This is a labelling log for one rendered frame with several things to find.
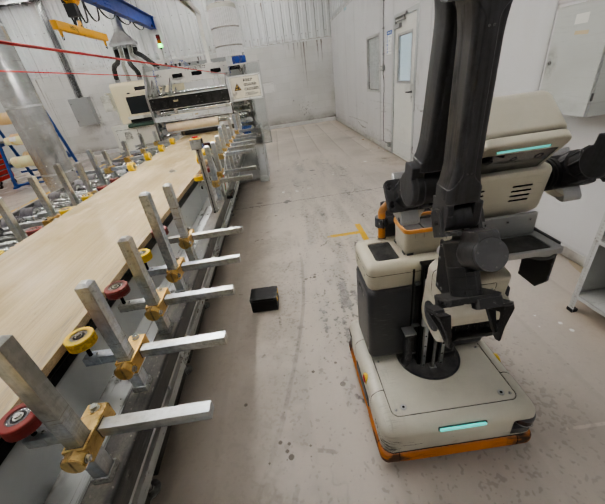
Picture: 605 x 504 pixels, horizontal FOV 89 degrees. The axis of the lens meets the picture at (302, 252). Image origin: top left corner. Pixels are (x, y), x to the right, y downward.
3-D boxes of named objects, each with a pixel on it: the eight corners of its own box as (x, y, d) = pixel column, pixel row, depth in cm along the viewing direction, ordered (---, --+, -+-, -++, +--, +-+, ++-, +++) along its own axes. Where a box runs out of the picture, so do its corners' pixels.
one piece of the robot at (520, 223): (426, 278, 97) (432, 215, 86) (513, 265, 97) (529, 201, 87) (452, 311, 83) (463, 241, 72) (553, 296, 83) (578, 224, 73)
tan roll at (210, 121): (252, 119, 490) (250, 111, 484) (252, 120, 479) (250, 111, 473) (163, 132, 488) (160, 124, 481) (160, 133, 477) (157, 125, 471)
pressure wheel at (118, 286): (115, 319, 113) (101, 294, 108) (116, 307, 120) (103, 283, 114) (138, 311, 116) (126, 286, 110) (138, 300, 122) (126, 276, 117)
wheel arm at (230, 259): (241, 260, 142) (239, 252, 140) (240, 264, 140) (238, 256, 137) (147, 275, 142) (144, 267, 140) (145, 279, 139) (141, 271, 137)
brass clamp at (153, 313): (173, 297, 123) (169, 286, 120) (163, 319, 111) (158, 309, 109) (158, 299, 123) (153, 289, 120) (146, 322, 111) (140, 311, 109)
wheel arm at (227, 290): (235, 291, 120) (233, 282, 118) (235, 297, 117) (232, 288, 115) (124, 309, 120) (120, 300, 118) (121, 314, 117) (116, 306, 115)
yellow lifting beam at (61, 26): (110, 46, 631) (104, 27, 615) (61, 35, 482) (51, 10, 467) (106, 46, 631) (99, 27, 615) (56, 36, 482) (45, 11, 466)
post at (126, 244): (178, 339, 124) (131, 233, 101) (176, 346, 121) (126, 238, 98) (169, 340, 124) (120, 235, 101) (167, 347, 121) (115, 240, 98)
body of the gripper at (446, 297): (504, 302, 57) (498, 262, 57) (449, 310, 57) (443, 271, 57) (483, 296, 63) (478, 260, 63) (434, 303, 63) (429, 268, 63)
